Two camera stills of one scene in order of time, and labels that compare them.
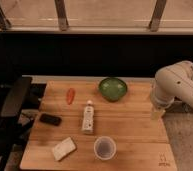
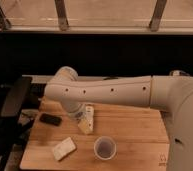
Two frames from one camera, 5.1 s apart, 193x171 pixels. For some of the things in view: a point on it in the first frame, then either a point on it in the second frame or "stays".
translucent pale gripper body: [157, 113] → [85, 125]
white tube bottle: [88, 118] stays
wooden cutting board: [79, 129] stays
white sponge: [63, 149] stays
